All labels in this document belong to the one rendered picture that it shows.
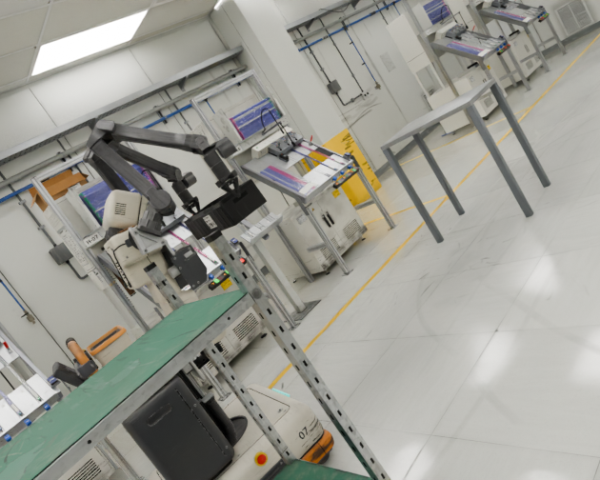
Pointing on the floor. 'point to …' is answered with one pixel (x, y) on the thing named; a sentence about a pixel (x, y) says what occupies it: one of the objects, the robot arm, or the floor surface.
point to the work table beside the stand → (483, 140)
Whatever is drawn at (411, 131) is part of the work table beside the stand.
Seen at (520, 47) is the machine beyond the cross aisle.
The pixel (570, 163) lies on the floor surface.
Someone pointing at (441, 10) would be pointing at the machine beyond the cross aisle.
